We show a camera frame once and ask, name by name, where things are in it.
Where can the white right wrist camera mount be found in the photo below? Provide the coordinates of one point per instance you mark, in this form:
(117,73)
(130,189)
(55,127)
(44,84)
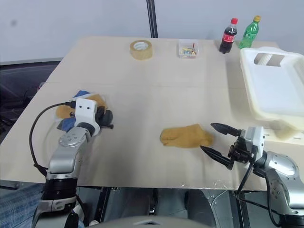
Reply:
(255,139)

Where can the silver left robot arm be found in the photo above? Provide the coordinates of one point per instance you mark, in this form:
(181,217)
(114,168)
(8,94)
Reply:
(65,152)

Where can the clear box of coloured pins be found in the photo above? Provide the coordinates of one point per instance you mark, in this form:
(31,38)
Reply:
(188,49)

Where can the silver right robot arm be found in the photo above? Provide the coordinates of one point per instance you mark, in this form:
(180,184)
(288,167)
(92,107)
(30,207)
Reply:
(280,171)

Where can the mustard yellow sock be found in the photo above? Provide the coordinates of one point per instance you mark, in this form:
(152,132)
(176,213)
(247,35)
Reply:
(98,99)
(185,135)
(64,111)

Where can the black metal pole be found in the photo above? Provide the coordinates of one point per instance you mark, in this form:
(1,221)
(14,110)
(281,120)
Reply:
(152,19)

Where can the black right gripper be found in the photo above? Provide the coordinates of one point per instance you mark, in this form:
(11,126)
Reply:
(240,149)

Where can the green soda bottle yellow cap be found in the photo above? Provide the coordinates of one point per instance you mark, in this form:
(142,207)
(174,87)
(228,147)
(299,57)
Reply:
(249,34)

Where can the cola bottle red cap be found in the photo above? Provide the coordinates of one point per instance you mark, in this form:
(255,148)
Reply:
(228,35)

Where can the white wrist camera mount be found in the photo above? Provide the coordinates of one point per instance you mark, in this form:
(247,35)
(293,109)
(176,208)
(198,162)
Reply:
(85,111)
(255,139)

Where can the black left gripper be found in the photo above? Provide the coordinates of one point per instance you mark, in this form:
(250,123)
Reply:
(107,116)

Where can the black chair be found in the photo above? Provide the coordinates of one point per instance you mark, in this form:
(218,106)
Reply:
(21,83)

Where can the brown packing tape roll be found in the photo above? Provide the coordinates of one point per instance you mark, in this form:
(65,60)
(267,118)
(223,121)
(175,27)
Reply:
(141,50)

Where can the white plastic basket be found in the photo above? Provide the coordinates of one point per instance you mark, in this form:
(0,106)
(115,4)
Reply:
(273,85)

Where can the blue sock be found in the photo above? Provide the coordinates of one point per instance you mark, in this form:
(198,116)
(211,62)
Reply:
(67,123)
(82,93)

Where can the person's blue jeans leg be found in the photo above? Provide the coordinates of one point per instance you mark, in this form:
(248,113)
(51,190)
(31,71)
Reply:
(19,206)

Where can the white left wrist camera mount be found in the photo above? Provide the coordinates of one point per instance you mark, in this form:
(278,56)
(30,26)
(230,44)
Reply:
(85,111)

